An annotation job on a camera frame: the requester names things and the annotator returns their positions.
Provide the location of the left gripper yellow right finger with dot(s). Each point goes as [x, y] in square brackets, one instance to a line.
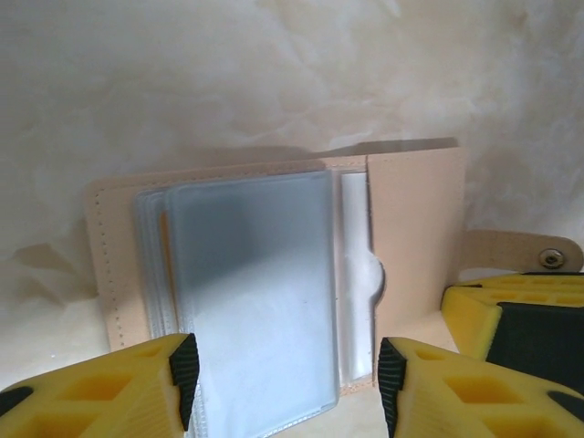
[456, 401]

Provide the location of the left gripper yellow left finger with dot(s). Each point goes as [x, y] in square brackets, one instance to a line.
[100, 392]

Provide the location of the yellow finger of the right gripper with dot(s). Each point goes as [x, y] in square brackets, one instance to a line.
[538, 333]

